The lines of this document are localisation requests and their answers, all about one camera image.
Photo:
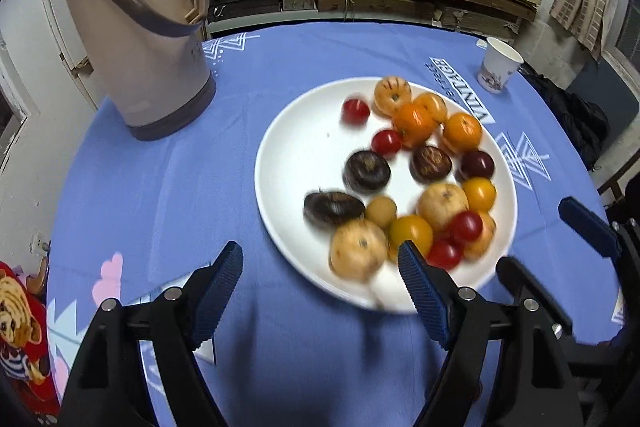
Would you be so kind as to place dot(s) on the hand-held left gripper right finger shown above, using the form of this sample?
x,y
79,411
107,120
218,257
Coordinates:
x,y
420,292

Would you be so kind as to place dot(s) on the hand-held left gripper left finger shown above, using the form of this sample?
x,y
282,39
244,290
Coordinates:
x,y
220,292

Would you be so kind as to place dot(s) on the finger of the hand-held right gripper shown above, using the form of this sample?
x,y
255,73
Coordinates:
x,y
590,227
520,277

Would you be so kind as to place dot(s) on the small red cherry tomato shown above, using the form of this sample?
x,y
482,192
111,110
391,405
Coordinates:
x,y
386,142
356,110
444,253

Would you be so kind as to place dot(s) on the orange-tan pear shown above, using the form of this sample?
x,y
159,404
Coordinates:
x,y
487,242

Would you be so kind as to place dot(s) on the yellow tomato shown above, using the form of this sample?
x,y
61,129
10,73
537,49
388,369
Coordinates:
x,y
480,193
410,232

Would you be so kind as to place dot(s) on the large red tomato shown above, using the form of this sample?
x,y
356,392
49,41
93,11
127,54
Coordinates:
x,y
465,227

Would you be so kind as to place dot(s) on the small tan longan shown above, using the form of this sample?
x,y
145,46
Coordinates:
x,y
381,212

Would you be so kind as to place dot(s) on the large yellow potato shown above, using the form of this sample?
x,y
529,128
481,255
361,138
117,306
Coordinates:
x,y
442,204

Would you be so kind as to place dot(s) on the dark brown water chestnut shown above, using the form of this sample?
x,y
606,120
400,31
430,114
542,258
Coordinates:
x,y
431,163
366,171
334,208

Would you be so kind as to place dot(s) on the dark red plum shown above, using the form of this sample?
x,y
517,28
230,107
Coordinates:
x,y
476,164

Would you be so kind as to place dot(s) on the orange mandarin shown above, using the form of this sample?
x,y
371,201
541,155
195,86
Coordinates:
x,y
412,125
462,132

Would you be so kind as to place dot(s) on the white plate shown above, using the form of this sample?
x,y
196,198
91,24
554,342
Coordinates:
x,y
310,142

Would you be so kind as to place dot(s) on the wooden chair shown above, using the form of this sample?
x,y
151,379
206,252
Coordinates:
x,y
612,187

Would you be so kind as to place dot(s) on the blue printed tablecloth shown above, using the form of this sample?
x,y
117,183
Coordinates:
x,y
175,197

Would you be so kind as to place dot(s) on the black jacket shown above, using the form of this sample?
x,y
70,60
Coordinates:
x,y
580,117

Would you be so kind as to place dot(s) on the grey-blue panel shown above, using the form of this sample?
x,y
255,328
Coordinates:
x,y
605,82

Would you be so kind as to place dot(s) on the floral paper cup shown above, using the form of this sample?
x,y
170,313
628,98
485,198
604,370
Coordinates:
x,y
495,67

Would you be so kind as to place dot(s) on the beige thermos jug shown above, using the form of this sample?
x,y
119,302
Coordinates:
x,y
145,57

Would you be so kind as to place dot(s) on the window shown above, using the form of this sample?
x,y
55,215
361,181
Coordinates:
x,y
7,117

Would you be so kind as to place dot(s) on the white cabinet door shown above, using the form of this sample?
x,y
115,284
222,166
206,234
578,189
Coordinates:
x,y
65,22

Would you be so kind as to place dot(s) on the white wall socket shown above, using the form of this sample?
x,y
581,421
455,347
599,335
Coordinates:
x,y
37,244

